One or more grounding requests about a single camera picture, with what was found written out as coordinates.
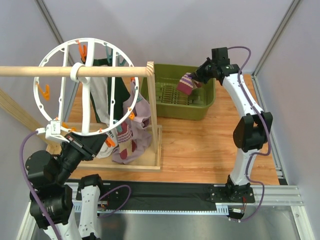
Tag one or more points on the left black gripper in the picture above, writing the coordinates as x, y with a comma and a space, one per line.
83, 145

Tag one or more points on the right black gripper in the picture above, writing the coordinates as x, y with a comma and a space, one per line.
201, 74

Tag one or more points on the orange clothes peg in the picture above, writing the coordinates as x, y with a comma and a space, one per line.
110, 143
46, 92
132, 114

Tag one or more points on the teal clothes peg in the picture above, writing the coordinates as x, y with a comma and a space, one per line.
118, 127

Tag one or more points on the maroon striped sock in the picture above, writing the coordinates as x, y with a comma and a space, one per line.
126, 145

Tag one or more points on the white round clip hanger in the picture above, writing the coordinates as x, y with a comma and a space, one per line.
86, 81

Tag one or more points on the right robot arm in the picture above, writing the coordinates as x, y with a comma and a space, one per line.
251, 132

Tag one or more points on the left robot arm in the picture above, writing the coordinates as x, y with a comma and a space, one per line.
51, 198

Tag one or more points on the white cloth garment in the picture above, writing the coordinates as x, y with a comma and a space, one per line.
106, 151

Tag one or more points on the olive green plastic basin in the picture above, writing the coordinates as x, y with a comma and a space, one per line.
172, 103

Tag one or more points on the lilac pink garment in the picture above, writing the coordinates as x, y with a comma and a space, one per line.
139, 128

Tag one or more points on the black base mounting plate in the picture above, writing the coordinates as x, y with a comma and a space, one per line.
161, 196

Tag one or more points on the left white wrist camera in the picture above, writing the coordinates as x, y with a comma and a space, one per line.
52, 131

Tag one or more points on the wooden hanging rack frame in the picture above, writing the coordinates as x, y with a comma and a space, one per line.
150, 161

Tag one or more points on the aluminium frame rail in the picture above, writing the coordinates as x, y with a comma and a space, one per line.
282, 195

